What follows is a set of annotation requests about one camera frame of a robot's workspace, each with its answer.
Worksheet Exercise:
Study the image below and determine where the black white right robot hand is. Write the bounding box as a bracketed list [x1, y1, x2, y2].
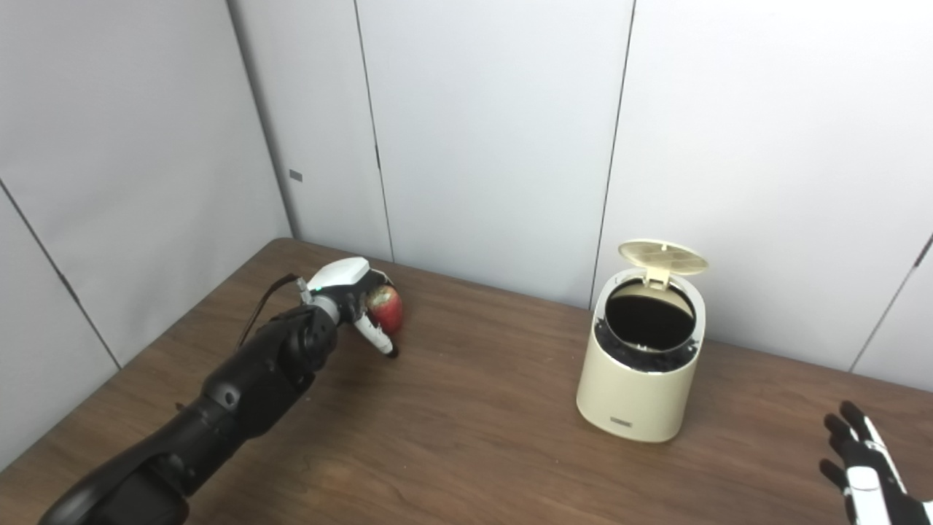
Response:
[819, 400, 933, 525]

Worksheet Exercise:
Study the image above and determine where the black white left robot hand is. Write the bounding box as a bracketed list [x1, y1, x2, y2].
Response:
[297, 257, 400, 359]

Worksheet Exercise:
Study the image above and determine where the red apple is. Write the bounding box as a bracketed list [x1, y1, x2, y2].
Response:
[367, 285, 404, 335]

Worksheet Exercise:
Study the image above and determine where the cream-colored bin body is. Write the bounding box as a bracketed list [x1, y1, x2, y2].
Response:
[576, 267, 707, 443]

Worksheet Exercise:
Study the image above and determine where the cream-colored round bin lid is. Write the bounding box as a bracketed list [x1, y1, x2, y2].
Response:
[618, 240, 709, 290]

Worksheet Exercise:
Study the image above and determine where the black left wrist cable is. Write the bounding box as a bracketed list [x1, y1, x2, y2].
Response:
[237, 273, 300, 348]

